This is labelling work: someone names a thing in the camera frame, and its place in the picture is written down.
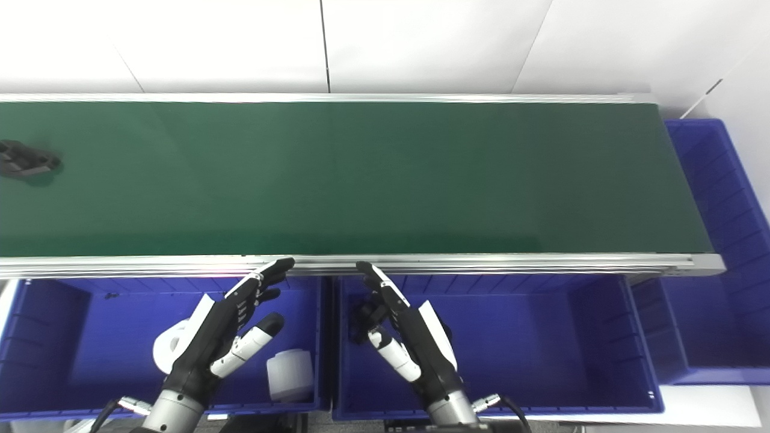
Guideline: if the white cylinder part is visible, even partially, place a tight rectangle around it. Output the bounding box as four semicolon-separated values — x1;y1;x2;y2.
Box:
266;349;315;403

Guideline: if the blue bin with black parts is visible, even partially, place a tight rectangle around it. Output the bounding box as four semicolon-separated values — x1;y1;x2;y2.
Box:
331;274;666;422

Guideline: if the green conveyor belt aluminium frame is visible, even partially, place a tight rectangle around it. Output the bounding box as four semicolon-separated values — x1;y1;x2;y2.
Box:
0;93;726;281

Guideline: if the black part in bin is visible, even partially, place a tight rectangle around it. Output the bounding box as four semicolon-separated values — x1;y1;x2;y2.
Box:
349;298;389;345

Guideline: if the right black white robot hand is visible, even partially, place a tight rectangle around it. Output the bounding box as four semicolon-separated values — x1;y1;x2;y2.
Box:
355;260;464;410

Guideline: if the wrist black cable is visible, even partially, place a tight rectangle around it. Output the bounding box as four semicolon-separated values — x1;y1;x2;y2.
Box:
89;395;152;433
472;393;534;433

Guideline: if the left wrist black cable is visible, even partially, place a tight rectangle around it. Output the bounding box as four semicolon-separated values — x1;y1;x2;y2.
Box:
89;395;152;433

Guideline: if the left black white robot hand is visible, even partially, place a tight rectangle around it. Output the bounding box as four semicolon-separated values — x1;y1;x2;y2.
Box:
162;257;295;401

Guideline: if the blue bin with white parts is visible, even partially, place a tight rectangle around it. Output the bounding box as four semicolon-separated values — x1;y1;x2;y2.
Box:
0;275;331;422

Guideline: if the empty blue plastic bin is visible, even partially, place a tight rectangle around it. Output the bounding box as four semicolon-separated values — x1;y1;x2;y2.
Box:
629;118;770;386

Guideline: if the white ring-shaped part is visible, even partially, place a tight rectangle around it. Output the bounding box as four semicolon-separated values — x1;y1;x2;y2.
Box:
153;319;194;375

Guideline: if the black flanged metal part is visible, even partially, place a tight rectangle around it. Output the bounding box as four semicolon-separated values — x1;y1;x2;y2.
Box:
0;140;63;182

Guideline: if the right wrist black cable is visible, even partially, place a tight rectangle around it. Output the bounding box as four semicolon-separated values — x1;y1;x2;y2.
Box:
472;393;534;433

